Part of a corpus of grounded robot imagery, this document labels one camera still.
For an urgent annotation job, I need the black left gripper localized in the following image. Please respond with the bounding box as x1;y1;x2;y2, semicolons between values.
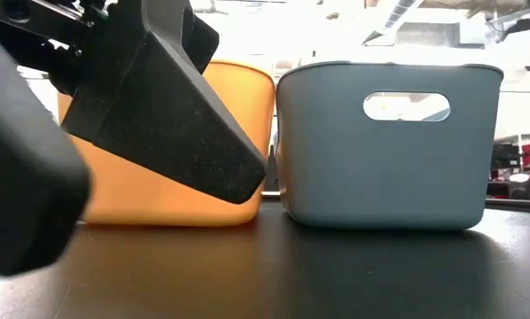
0;0;115;97

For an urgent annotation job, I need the yellow plastic bin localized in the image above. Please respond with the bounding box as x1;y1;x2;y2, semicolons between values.
57;58;277;229

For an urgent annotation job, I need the blue plastic bin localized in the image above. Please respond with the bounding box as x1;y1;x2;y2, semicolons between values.
275;60;505;232

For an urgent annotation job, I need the white-lidded black canister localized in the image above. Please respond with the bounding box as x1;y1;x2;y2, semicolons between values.
508;173;530;201

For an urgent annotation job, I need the silver ceiling duct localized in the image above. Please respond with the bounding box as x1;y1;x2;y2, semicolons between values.
361;0;420;46

